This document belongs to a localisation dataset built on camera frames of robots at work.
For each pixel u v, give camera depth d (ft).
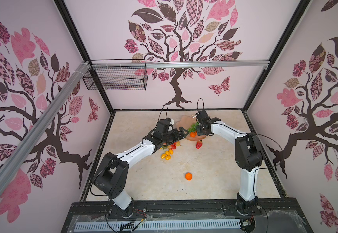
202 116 2.61
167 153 3.10
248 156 1.73
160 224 2.30
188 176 2.73
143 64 2.95
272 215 2.37
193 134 3.31
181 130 2.50
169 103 3.98
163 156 3.03
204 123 2.44
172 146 3.17
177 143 3.20
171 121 2.67
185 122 3.58
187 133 2.66
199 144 3.20
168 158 3.00
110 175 1.48
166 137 2.33
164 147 3.18
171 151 3.10
